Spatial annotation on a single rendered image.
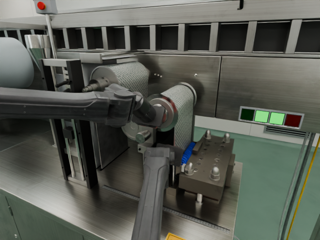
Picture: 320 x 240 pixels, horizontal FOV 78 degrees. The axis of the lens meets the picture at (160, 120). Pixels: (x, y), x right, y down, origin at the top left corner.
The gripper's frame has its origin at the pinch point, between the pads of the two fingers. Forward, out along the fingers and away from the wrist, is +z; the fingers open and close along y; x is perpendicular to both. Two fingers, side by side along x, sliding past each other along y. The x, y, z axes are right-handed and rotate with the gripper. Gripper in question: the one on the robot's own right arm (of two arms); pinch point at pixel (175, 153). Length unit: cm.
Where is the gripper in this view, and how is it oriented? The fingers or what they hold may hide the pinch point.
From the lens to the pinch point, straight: 81.1
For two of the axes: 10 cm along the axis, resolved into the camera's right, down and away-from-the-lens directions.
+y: 9.1, 1.6, -3.8
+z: 3.7, 1.2, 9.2
